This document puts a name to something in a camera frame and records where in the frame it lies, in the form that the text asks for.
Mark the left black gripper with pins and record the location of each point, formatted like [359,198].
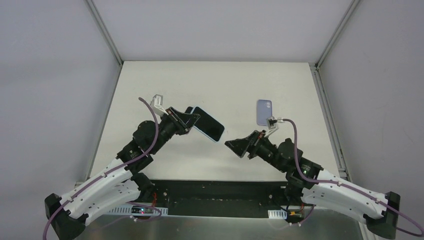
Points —
[176,120]

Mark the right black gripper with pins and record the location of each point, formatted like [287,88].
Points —
[252,146]

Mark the black phone purple frame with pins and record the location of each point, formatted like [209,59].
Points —
[189,110]

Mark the black phone light blue case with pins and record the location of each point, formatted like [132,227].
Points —
[208,125]

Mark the lavender phone case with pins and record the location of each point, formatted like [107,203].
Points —
[264,111]

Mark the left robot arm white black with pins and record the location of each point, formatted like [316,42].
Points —
[119,182]

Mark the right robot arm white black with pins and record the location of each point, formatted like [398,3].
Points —
[311,184]

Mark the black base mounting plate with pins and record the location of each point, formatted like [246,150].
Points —
[230,199]

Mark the right controller board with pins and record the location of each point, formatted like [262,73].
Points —
[295,215]

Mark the controller board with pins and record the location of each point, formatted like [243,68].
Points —
[138,210]
[295,215]

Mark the left controller board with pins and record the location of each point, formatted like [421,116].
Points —
[138,210]

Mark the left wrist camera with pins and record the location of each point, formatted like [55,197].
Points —
[157,105]

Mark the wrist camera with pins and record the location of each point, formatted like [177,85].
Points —
[273,125]
[157,105]

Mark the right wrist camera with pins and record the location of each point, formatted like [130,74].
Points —
[273,125]

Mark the right white cable duct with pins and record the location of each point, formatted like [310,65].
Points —
[277,214]

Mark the white cable duct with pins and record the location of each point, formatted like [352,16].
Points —
[125,210]
[277,214]

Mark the right aluminium frame rail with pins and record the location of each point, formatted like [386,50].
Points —
[329,121]

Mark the left white cable duct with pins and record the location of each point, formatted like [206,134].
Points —
[125,210]

